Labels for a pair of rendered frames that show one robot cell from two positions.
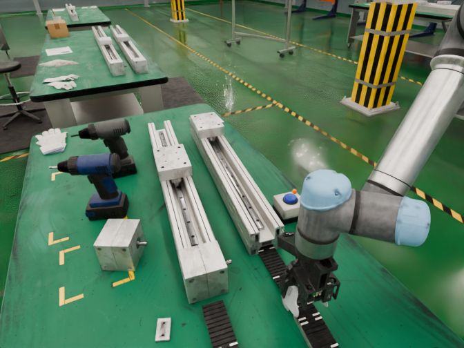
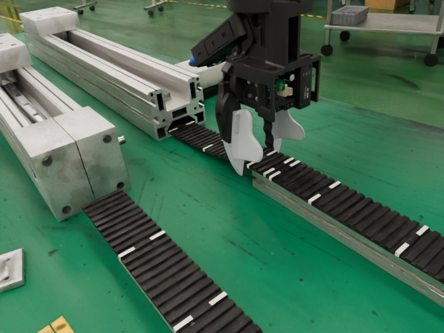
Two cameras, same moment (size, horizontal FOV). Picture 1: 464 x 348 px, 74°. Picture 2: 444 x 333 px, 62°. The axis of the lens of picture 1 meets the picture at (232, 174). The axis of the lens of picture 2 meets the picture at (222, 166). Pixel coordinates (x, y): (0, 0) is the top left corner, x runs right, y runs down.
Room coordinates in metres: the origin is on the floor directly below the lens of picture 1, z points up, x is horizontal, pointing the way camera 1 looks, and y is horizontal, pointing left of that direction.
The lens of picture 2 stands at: (0.04, 0.02, 1.07)
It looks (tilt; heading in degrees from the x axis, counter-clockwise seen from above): 33 degrees down; 342
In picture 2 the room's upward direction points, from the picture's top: 6 degrees counter-clockwise
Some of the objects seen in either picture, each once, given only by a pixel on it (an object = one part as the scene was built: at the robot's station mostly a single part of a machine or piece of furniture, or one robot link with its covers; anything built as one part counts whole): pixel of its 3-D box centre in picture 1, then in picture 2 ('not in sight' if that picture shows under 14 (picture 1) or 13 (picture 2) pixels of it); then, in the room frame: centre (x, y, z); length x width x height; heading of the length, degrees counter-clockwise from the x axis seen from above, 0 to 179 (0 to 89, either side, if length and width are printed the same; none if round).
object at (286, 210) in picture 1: (286, 207); (198, 77); (0.75, -0.17, 0.81); 0.10 x 0.08 x 0.06; 107
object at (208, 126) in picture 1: (207, 127); (51, 26); (1.22, 0.10, 0.87); 0.16 x 0.11 x 0.07; 17
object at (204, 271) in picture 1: (208, 269); (83, 157); (0.50, 0.06, 0.83); 0.12 x 0.09 x 0.10; 107
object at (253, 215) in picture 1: (224, 166); (89, 61); (0.98, 0.03, 0.82); 0.80 x 0.10 x 0.09; 17
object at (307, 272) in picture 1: (313, 270); (267, 53); (0.40, -0.15, 0.95); 0.09 x 0.08 x 0.12; 17
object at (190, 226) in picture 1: (174, 176); (4, 83); (0.92, 0.21, 0.82); 0.80 x 0.10 x 0.09; 17
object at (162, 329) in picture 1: (163, 329); (8, 270); (0.38, 0.16, 0.78); 0.05 x 0.03 x 0.01; 4
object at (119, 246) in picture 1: (126, 244); not in sight; (0.59, 0.29, 0.83); 0.11 x 0.10 x 0.10; 86
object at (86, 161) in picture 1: (92, 186); not in sight; (0.78, 0.44, 0.89); 0.20 x 0.08 x 0.22; 96
